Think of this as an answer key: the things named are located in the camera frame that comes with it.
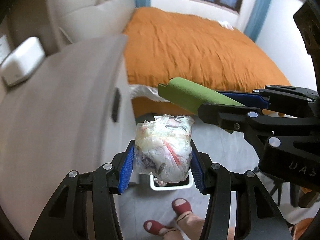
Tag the orange bed cover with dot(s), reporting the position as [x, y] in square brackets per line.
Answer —
[163, 45]

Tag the white fringed bed sheet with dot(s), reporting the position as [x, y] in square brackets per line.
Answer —
[139, 91]

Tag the beige padded headboard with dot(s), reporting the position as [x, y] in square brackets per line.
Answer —
[58, 23]

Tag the white tissue box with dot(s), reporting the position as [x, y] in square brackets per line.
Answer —
[20, 64]

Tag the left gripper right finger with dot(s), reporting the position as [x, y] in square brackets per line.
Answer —
[257, 215]

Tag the clear plastic bag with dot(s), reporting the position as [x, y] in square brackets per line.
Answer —
[163, 148]

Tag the red slipper foot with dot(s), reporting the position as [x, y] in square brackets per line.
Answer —
[181, 206]
[155, 228]

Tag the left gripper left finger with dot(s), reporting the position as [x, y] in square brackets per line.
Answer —
[65, 214]

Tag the grey nightstand cabinet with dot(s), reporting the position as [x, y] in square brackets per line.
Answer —
[74, 113]

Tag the blue curtain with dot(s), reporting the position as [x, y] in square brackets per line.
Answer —
[257, 18]

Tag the green foam tube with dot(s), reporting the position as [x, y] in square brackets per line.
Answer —
[195, 96]

